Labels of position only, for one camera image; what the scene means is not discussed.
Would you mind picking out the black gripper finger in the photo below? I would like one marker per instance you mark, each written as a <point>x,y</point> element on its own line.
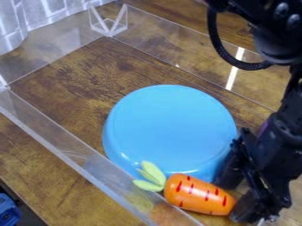
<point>230,175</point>
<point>254,206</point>

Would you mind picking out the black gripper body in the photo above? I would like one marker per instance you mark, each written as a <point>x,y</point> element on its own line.
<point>273,155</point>

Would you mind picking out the orange toy carrot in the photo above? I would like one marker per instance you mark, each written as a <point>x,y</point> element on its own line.
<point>185,191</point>

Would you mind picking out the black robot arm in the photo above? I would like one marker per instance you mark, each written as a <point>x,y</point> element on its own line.
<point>276,23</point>

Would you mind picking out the blue upside-down bowl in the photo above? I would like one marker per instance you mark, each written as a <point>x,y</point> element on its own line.
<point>173,126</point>

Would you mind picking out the blue object at corner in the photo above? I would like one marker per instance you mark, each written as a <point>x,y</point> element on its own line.
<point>10,212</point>

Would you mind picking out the white curtain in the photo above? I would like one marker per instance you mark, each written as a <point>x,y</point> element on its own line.
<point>24,15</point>

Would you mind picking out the clear acrylic enclosure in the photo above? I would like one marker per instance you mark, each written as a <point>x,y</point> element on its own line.
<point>60,82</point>

